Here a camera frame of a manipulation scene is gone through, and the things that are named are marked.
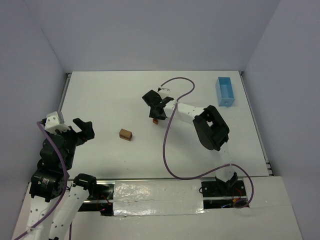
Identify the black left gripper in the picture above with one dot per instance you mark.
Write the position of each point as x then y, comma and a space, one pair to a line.
75, 135

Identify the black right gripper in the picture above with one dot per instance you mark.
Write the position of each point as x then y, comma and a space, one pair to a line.
155, 107

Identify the light tan rectangular wood block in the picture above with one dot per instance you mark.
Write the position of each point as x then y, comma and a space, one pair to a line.
125, 133

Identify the blue plastic box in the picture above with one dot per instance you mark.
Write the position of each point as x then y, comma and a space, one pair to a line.
224, 92

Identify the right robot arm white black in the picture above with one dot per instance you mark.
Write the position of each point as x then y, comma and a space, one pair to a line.
211, 129

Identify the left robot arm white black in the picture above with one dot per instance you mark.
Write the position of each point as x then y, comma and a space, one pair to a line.
54, 204

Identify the silver tape white foam board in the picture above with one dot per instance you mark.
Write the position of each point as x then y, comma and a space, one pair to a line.
157, 198

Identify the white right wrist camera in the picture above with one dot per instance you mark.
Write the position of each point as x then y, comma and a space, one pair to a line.
163, 91

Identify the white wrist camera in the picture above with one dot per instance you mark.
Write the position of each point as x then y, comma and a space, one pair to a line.
163, 91
55, 124

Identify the aluminium table edge rail left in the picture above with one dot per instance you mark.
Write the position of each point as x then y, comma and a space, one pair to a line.
64, 91

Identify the aluminium table edge rail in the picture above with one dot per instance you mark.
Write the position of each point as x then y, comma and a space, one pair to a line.
64, 91
262, 146

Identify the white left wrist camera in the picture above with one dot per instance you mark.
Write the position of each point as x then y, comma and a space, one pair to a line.
55, 124

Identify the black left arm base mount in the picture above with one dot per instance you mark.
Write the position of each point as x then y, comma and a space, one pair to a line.
100, 195

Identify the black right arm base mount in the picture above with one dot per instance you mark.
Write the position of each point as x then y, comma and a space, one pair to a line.
217, 188

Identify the aluminium table edge rail right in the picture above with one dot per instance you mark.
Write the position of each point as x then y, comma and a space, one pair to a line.
262, 146

